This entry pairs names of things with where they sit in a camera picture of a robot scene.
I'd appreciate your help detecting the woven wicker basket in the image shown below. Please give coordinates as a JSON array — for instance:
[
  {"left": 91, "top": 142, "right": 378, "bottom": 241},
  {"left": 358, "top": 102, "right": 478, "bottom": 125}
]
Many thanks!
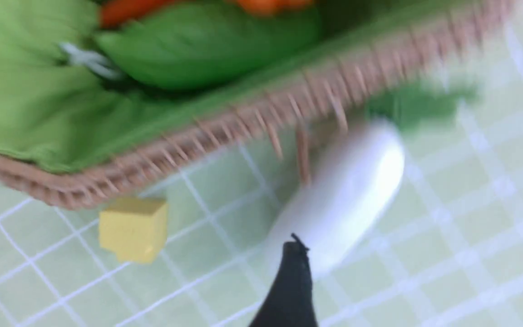
[{"left": 0, "top": 0, "right": 517, "bottom": 210}]

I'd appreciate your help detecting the green toy vegetable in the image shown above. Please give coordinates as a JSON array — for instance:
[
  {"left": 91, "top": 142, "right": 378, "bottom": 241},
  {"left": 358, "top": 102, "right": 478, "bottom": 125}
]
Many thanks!
[{"left": 95, "top": 0, "right": 322, "bottom": 90}]

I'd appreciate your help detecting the orange toy pumpkin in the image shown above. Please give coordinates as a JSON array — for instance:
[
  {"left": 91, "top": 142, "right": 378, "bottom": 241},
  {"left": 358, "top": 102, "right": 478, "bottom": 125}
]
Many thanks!
[{"left": 231, "top": 0, "right": 316, "bottom": 16}]

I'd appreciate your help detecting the white toy radish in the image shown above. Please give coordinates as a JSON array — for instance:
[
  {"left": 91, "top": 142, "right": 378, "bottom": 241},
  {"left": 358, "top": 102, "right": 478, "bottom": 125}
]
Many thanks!
[{"left": 266, "top": 82, "right": 478, "bottom": 279}]

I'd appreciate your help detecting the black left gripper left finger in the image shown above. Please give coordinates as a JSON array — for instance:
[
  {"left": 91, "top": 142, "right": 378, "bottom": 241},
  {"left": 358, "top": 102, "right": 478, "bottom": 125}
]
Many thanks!
[{"left": 249, "top": 233, "right": 318, "bottom": 327}]

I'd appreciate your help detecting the green fabric basket liner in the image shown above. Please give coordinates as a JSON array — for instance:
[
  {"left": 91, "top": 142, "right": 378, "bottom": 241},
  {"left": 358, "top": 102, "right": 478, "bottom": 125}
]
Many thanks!
[{"left": 0, "top": 0, "right": 471, "bottom": 175}]

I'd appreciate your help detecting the red toy pepper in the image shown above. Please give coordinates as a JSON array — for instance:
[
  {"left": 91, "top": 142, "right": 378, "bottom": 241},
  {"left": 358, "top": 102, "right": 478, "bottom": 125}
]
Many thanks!
[{"left": 99, "top": 0, "right": 175, "bottom": 29}]

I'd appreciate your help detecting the green checkered tablecloth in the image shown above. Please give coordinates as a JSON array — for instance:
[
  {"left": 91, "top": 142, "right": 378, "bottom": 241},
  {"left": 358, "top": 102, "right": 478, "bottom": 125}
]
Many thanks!
[{"left": 0, "top": 0, "right": 523, "bottom": 327}]

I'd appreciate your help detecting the yellow foam cube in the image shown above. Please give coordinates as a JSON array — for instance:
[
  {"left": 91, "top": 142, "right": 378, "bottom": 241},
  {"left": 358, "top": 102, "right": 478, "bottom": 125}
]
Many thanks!
[{"left": 98, "top": 197, "right": 168, "bottom": 264}]

